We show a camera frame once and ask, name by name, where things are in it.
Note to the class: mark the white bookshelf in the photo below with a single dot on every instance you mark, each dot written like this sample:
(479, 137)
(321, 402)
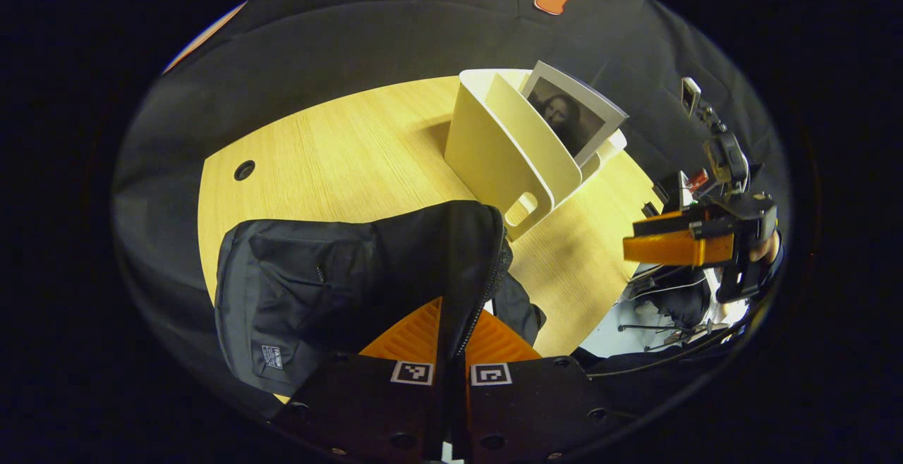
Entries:
(487, 154)

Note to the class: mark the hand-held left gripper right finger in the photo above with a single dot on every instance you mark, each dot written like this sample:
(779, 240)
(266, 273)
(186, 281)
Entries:
(536, 407)

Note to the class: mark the black schoolbag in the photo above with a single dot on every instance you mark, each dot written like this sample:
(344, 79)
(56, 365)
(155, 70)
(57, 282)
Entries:
(317, 273)

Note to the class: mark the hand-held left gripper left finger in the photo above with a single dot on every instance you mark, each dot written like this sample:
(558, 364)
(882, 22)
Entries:
(353, 407)

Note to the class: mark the portrait cover book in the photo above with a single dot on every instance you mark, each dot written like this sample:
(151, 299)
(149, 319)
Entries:
(571, 115)

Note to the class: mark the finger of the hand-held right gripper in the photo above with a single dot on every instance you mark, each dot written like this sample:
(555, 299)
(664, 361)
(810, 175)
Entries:
(670, 249)
(670, 221)

